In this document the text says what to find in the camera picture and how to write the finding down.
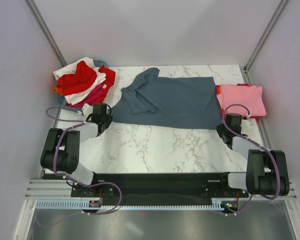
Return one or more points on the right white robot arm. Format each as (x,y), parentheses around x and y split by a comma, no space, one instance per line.
(266,172)

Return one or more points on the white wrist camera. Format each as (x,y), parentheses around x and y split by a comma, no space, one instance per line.
(246,125)
(86,110)

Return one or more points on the right aluminium frame post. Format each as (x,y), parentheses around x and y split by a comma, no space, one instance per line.
(266,33)

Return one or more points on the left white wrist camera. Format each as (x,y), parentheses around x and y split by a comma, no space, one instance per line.
(86,110)

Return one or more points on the teal laundry basket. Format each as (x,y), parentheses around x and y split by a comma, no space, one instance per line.
(61,100)

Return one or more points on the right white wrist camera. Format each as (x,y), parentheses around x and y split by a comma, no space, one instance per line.
(246,125)

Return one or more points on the white slotted cable duct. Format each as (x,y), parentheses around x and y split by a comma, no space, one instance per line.
(92,205)

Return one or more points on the left aluminium frame post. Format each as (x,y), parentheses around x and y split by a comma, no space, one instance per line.
(45,30)

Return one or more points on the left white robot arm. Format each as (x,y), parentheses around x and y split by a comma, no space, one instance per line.
(61,151)

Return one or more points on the aluminium rail profile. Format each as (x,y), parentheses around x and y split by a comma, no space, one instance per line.
(207,189)

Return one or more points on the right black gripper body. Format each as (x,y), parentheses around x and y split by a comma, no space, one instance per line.
(221,130)

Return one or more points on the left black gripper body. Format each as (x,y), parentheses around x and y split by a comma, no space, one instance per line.
(107,120)

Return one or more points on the grey-blue t shirt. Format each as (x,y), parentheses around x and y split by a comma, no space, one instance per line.
(182,102)

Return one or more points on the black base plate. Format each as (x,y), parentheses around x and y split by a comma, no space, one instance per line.
(108,178)

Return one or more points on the aluminium frame post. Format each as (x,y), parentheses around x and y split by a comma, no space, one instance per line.
(45,30)
(266,33)

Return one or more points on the magenta t shirt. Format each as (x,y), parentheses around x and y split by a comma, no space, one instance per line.
(96,93)

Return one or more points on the white t shirt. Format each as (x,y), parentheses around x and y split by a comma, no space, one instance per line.
(77,85)

